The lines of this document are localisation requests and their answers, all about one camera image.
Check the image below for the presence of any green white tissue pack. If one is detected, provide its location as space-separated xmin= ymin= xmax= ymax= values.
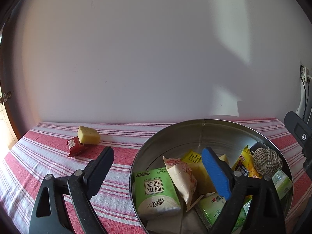
xmin=272 ymin=170 xmax=293 ymax=200

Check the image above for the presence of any black cardboard box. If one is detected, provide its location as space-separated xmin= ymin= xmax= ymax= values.
xmin=250 ymin=142 xmax=268 ymax=155

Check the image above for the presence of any woven rope ball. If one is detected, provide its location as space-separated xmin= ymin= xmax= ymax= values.
xmin=253 ymin=147 xmax=283 ymax=177

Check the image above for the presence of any orange-yellow snack packet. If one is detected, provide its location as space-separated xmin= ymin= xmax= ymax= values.
xmin=232 ymin=145 xmax=262 ymax=179

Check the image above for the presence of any yellow noodle snack packet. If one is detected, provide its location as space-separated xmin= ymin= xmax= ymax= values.
xmin=181 ymin=150 xmax=216 ymax=195

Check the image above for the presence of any pink floral marshmallow packet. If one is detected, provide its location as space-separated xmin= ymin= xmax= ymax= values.
xmin=163 ymin=157 xmax=204 ymax=212

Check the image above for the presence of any light green tissue pack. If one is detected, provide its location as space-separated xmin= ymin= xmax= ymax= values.
xmin=195 ymin=192 xmax=252 ymax=233

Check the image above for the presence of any red white striped bedspread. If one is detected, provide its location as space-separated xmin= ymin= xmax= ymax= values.
xmin=0 ymin=118 xmax=312 ymax=234

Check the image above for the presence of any red snack packet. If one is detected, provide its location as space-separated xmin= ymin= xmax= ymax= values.
xmin=67 ymin=136 xmax=87 ymax=157

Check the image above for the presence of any round metal cookie tin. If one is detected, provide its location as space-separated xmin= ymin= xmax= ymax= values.
xmin=129 ymin=119 xmax=293 ymax=233

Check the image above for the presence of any yellow sponge block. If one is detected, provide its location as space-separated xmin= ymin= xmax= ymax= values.
xmin=77 ymin=126 xmax=100 ymax=145

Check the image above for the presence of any black power cable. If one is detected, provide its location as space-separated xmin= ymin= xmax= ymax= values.
xmin=295 ymin=78 xmax=309 ymax=120

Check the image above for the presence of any wall power socket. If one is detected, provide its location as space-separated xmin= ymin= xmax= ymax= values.
xmin=300 ymin=65 xmax=311 ymax=82

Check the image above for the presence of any dark wooden door frame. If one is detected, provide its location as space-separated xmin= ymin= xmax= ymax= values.
xmin=1 ymin=24 xmax=21 ymax=147

